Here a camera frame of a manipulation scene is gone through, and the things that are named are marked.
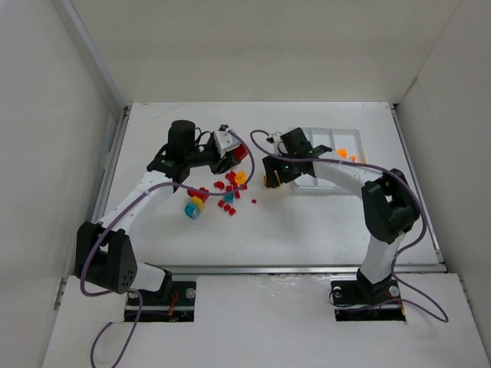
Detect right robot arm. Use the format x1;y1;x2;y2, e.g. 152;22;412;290
262;128;420;304

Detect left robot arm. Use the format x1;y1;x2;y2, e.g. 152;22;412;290
74;120;241;298

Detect red flower lego block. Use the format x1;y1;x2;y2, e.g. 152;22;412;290
232;144;248;162

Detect yellow arch lego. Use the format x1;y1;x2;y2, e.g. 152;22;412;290
234;172;247;185

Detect red stepped lego block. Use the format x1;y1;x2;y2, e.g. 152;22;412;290
187;187;209;203

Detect orange lego in tray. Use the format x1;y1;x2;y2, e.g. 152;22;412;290
337;149;348;159

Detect small teal lego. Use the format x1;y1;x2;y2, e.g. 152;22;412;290
224;194;235;203

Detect white divided tray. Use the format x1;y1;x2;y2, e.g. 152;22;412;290
290;127;365;196

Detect teal yellow lego stack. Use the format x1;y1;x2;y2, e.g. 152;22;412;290
184;196;204;219

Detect red lego brick pair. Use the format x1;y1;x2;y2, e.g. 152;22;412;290
223;205;236;215

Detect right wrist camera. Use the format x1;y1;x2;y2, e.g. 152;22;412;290
266;132;288;155

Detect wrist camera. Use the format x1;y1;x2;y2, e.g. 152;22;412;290
266;132;288;155
213;124;240;158

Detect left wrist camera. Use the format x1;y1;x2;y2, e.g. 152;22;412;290
213;124;240;158

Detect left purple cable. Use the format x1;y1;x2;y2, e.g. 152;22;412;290
79;130;256;368

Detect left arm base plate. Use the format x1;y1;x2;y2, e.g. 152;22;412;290
138;280;197;323

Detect aluminium rail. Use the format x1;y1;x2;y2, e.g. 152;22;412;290
158;263;447;275

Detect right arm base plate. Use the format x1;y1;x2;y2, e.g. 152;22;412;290
329;280;406;322

